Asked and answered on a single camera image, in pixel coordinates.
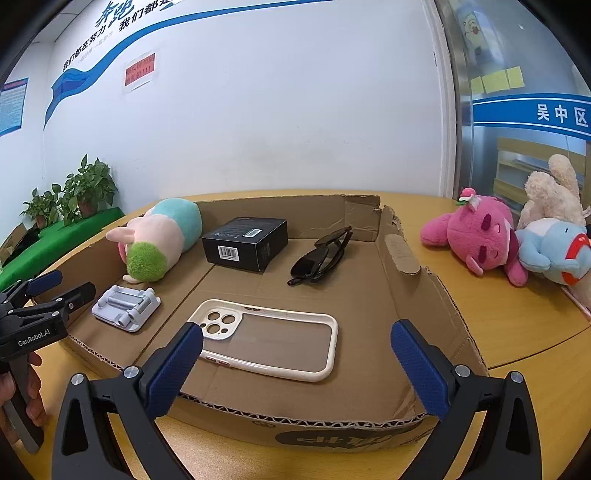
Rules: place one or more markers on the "beige plush toy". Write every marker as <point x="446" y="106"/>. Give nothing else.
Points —
<point x="554" y="194"/>

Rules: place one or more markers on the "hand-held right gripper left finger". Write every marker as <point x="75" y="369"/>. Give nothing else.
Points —
<point x="178" y="364"/>

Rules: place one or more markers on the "teal pink plush toy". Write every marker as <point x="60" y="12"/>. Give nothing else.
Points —
<point x="166" y="226"/>

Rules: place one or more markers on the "grey metal door frame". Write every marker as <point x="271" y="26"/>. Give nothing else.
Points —
<point x="455" y="138"/>

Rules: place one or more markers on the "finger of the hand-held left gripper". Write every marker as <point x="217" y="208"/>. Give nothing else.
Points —
<point x="78" y="293"/>
<point x="44" y="280"/>

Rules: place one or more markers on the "person's left hand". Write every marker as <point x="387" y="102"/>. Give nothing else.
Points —
<point x="34" y="397"/>

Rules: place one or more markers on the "black product box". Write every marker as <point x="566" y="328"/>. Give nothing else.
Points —
<point x="244" y="249"/>

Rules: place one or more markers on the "black sunglasses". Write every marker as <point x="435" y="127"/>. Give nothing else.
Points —
<point x="318" y="263"/>

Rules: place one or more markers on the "green potted plant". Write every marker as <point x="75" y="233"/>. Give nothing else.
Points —
<point x="87" y="184"/>
<point x="41" y="205"/>

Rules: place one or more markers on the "green covered table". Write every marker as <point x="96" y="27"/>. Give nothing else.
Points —
<point x="46" y="249"/>

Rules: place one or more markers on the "red paper wall sign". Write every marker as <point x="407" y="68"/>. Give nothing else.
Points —
<point x="139" y="71"/>

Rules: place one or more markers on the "cartoon door sticker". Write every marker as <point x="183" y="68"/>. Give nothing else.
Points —
<point x="475" y="32"/>

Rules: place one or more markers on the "blue wave wall decal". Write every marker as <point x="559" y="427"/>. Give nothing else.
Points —
<point x="69" y="85"/>

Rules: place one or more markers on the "brown cardboard box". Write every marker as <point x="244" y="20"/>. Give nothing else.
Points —
<point x="369" y="300"/>

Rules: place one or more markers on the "blue plush toy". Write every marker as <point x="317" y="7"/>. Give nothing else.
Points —
<point x="540" y="249"/>

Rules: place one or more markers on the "yellow sticky note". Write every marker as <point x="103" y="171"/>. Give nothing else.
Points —
<point x="495" y="81"/>
<point x="477" y="84"/>
<point x="515" y="77"/>

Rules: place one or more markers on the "blue door banner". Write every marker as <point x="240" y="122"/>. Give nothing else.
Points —
<point x="508" y="110"/>

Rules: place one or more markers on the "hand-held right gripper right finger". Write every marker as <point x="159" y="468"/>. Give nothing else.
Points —
<point x="415" y="369"/>

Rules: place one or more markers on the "small cardboard carton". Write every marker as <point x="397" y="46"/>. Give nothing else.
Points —
<point x="11" y="242"/>

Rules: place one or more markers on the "blue framed wall poster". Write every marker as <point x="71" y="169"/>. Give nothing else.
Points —
<point x="13" y="106"/>

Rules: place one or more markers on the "white clear phone case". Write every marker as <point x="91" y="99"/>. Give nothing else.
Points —
<point x="212" y="318"/>

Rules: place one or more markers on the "yellow shelf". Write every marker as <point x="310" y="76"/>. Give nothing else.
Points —
<point x="508" y="157"/>

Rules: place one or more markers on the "white folding phone stand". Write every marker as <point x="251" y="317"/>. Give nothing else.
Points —
<point x="124" y="307"/>

